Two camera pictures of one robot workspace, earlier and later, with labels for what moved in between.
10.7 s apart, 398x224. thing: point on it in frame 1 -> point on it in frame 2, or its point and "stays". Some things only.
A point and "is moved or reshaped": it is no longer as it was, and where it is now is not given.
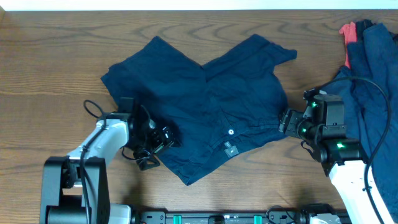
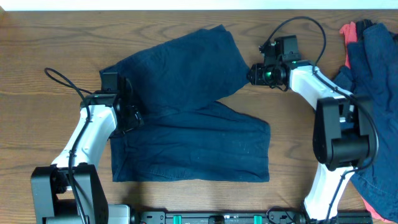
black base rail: x=273 y=215 stays
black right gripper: x=290 y=122 -> x=257 y=79
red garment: x=349 y=32 stays
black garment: x=361 y=25 stays
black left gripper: x=160 y=144 -> x=134 y=117
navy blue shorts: x=212 y=112 is moved or reshaped
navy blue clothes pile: x=369 y=84 stays
